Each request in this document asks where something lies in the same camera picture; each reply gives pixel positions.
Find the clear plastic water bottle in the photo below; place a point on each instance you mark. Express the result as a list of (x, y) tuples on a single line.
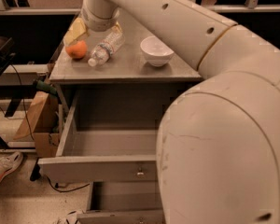
[(105, 49)]

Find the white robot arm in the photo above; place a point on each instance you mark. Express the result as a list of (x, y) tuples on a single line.
[(218, 145)]

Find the grey top drawer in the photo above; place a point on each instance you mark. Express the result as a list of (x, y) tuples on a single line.
[(108, 136)]

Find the grey drawer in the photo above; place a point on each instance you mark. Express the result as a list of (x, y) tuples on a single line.
[(108, 136), (123, 203)]

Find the grey lower drawer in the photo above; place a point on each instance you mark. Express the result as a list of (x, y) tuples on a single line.
[(123, 203)]

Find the orange fruit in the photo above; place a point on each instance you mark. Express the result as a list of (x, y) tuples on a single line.
[(78, 50)]

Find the white ceramic bowl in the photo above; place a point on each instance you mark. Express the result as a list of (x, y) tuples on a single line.
[(155, 51)]

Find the cardboard box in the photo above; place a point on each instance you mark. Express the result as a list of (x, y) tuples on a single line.
[(40, 123)]

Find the white sneaker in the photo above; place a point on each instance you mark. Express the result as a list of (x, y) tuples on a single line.
[(9, 164)]

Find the green handled tool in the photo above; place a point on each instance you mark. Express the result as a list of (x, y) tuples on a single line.
[(42, 86)]

